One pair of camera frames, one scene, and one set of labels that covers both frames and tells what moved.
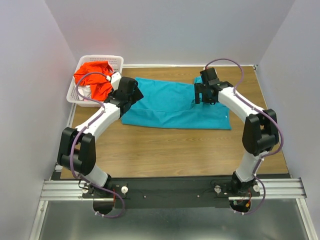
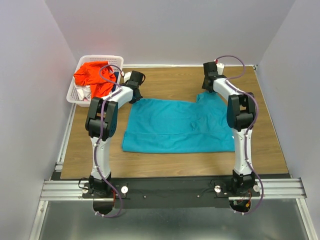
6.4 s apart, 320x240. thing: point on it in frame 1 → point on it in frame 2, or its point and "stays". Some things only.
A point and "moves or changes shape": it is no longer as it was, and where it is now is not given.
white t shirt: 85,91 stays
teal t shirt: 171,104 moves or changes shape
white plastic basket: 116,62 stays
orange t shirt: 97,75 stays
